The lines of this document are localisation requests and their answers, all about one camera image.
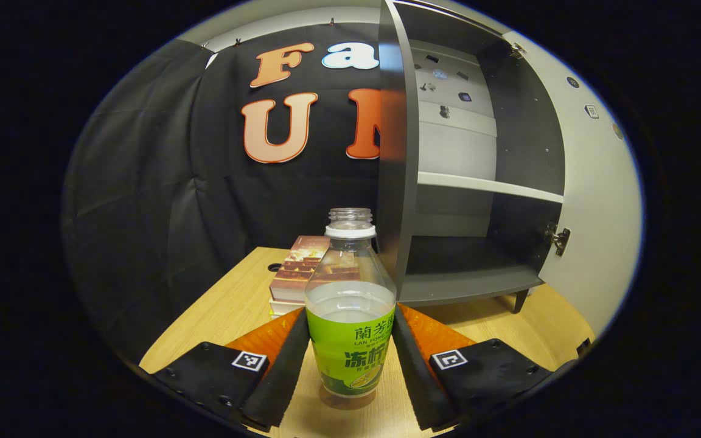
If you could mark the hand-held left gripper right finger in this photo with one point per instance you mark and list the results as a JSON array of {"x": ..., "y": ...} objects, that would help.
[{"x": 420, "y": 389}]

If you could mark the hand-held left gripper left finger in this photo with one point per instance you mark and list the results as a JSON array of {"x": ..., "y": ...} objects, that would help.
[{"x": 277, "y": 383}]

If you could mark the green label plastic bottle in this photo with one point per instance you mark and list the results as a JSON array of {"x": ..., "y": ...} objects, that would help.
[{"x": 350, "y": 353}]

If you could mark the gray cabinet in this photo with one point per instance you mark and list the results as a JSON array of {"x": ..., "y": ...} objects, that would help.
[{"x": 396, "y": 182}]

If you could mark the metal door hinge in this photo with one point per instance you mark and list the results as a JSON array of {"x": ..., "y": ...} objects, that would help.
[
  {"x": 516, "y": 50},
  {"x": 560, "y": 240}
]

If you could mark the white cabinet shelf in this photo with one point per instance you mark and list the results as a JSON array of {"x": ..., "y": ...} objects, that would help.
[{"x": 484, "y": 185}]

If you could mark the black backdrop cloth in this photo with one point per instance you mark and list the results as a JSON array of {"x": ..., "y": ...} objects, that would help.
[{"x": 143, "y": 213}]

